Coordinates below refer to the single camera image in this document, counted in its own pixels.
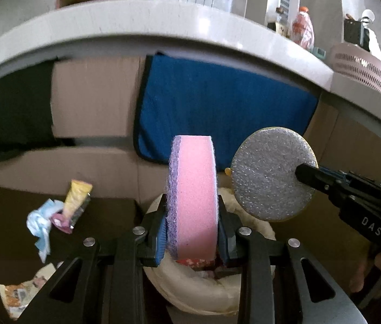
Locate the pink plastic basket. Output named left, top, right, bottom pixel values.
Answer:
left=327, top=42, right=381, bottom=98

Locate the white orange printed wrapper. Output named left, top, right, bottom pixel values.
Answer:
left=0, top=262, right=63, bottom=321

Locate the round silver scouring pad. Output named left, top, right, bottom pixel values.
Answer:
left=230, top=127, right=318, bottom=222

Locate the pink wrapper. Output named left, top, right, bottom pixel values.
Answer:
left=50, top=209, right=76, bottom=234

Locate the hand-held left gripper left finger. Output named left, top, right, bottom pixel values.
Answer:
left=16, top=194, right=169, bottom=324

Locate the white ladle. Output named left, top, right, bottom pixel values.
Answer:
left=361, top=8, right=381, bottom=61

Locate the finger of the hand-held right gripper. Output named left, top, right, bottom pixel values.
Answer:
left=294, top=163, right=346, bottom=197
left=318, top=166, right=358, bottom=184

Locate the red paper cup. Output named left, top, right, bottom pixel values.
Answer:
left=177, top=257, right=218, bottom=271

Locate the blue cloth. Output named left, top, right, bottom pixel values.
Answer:
left=133, top=54, right=319, bottom=165

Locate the bottle with orange cap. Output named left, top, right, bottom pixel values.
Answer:
left=292, top=6, right=315, bottom=49

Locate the small brown jar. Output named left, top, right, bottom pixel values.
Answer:
left=267, top=7, right=290, bottom=38

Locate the black cloth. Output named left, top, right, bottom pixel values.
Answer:
left=0, top=61, right=76, bottom=167

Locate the pink and purple sponge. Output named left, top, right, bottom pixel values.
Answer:
left=166, top=135, right=218, bottom=267

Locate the yellow wrapper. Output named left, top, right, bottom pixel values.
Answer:
left=63, top=180, right=94, bottom=223

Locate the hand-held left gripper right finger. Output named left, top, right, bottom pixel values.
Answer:
left=217, top=196, right=368, bottom=324

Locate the white bag-lined waste bin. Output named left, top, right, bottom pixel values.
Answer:
left=142, top=186, right=277, bottom=314

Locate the white counter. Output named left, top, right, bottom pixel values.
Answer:
left=0, top=0, right=381, bottom=122

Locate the black utensil holder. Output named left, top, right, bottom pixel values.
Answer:
left=343, top=18, right=370, bottom=49

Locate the blue and white wrapper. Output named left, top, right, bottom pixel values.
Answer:
left=26, top=199, right=63, bottom=264

